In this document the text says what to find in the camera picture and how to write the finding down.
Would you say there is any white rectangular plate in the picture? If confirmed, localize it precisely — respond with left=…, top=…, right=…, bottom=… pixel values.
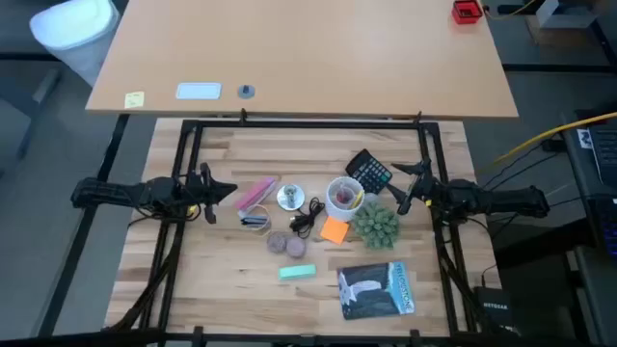
left=174, top=82, right=224, bottom=101

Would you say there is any white grey box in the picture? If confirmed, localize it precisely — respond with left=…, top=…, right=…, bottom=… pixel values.
left=535, top=0, right=599, bottom=29

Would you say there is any black calculator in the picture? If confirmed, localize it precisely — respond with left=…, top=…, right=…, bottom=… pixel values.
left=344, top=147, right=393, bottom=196

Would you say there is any green succulent plant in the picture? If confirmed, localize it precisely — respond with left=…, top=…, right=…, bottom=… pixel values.
left=352, top=200, right=401, bottom=251

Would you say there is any orange sticky note pad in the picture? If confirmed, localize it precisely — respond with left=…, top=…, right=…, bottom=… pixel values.
left=319, top=215, right=351, bottom=246

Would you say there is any brown cardboard box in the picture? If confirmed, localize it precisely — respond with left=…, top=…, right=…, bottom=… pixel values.
left=524, top=13, right=611, bottom=49

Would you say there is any tan wooden desk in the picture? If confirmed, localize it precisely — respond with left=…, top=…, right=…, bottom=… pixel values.
left=85, top=0, right=520, bottom=120

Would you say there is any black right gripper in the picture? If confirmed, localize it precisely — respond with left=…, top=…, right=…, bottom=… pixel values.
left=385, top=157, right=449, bottom=217

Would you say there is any black lamp power cord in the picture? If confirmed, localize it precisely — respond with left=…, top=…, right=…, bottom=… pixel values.
left=288, top=197, right=327, bottom=240

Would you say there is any Yellowstone book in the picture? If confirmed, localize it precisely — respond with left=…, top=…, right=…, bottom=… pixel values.
left=335, top=260, right=416, bottom=321

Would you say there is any keyboard with purple lights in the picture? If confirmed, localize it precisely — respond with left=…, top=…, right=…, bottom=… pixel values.
left=585, top=195, right=617, bottom=259

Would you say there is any white ribbed cup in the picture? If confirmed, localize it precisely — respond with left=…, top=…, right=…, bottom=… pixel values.
left=325, top=175, right=366, bottom=223

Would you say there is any black floor cable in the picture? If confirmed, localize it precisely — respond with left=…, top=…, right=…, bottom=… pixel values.
left=481, top=138, right=566, bottom=190

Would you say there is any black keyboard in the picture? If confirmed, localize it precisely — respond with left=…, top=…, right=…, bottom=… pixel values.
left=587, top=122, right=617, bottom=189

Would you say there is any white floor cable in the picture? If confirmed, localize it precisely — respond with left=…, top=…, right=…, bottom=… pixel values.
left=486, top=180, right=578, bottom=219

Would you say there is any yellow sticky note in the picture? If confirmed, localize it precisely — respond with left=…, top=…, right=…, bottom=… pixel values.
left=123, top=91, right=146, bottom=110

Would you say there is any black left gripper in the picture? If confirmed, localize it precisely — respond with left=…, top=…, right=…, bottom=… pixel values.
left=185, top=162, right=239, bottom=226

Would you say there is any white trash bin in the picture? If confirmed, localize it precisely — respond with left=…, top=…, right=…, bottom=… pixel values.
left=28, top=0, right=121, bottom=88

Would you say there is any thick yellow cable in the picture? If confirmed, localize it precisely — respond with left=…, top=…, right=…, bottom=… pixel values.
left=481, top=111, right=617, bottom=173

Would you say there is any mint green eraser box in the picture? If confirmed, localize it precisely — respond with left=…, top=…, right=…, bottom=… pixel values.
left=278, top=263, right=318, bottom=281

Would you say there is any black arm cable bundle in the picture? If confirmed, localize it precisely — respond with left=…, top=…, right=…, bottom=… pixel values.
left=113, top=224, right=182, bottom=334
left=433, top=226, right=486, bottom=334

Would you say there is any thin yellow cable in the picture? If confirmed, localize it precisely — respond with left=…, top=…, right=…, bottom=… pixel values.
left=483, top=0, right=537, bottom=21

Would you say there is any black Netgear router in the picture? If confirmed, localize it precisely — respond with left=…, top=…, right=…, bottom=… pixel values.
left=472, top=285, right=515, bottom=334

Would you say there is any red square box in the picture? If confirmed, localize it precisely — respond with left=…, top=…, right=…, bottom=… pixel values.
left=451, top=0, right=484, bottom=25

